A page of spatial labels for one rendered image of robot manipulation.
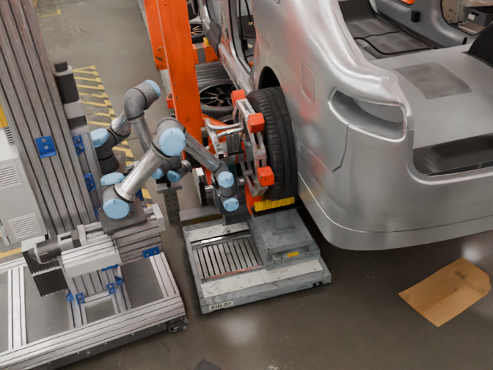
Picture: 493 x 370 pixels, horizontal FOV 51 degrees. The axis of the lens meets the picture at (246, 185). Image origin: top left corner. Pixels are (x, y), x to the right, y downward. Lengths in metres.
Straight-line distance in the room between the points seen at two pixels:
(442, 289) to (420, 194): 1.32
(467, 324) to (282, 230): 1.22
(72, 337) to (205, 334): 0.73
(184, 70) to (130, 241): 1.11
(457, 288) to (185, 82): 2.08
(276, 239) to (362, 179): 1.31
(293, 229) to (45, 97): 1.73
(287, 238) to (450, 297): 1.04
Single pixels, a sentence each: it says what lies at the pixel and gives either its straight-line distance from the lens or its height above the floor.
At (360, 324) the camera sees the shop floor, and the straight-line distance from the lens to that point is 3.13.
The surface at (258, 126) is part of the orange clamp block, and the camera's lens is 2.71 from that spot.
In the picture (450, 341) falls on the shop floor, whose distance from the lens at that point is 3.15.
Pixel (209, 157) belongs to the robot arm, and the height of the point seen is 1.07.
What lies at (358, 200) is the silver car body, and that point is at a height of 1.09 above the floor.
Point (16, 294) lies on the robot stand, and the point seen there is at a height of 0.23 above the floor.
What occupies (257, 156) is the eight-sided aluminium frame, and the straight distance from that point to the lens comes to 2.74.
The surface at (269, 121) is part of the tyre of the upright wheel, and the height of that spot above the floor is 1.11.
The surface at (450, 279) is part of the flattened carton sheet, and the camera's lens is 3.47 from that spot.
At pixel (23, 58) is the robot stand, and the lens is 2.46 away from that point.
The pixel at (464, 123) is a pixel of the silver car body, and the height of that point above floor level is 0.93.
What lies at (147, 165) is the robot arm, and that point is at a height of 1.17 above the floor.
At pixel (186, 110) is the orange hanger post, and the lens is 3.31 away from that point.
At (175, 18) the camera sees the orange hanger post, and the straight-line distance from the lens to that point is 3.11.
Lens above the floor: 2.38
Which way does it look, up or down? 34 degrees down
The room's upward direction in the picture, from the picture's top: 5 degrees counter-clockwise
